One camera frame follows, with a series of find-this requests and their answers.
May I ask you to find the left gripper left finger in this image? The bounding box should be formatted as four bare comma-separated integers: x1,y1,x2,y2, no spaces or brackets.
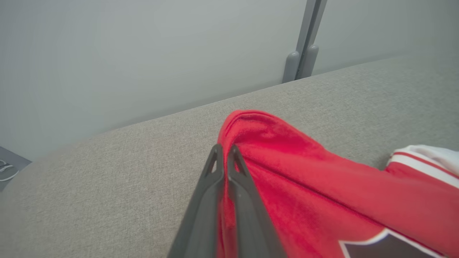
167,144,226,258

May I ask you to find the red white printed shirt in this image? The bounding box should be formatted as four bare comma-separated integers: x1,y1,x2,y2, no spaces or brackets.
215,109,459,258

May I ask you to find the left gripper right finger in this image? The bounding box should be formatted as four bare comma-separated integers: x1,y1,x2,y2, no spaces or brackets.
226,144,288,258

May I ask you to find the grey partition post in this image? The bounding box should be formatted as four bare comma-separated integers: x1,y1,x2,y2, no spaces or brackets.
282,0,328,84

